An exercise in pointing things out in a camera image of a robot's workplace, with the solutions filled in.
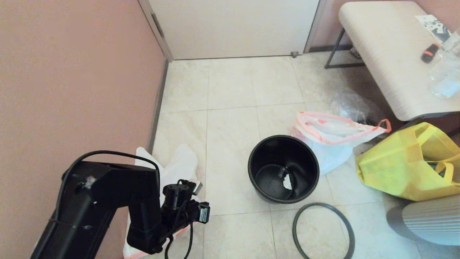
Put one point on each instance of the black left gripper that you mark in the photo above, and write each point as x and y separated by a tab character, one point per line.
187	216

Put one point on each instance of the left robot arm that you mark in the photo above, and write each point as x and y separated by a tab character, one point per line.
90	201

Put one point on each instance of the black trash bin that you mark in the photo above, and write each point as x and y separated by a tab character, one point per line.
258	162

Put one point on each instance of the yellow tote bag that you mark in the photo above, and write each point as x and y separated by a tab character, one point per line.
391	169

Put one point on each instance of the white door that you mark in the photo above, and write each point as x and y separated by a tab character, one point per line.
233	28

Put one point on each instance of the dark grey shoe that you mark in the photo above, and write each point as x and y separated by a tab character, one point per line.
355	53

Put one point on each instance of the grey ribbed round object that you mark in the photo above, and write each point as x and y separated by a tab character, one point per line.
431	219

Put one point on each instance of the beige table with metal legs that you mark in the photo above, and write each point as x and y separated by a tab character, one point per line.
388	54

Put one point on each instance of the black and orange small device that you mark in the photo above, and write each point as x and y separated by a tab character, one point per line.
430	53

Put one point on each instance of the clear plastic bottle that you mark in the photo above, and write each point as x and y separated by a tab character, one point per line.
445	77

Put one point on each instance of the black and white leaflet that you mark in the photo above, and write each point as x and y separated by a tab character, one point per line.
433	28

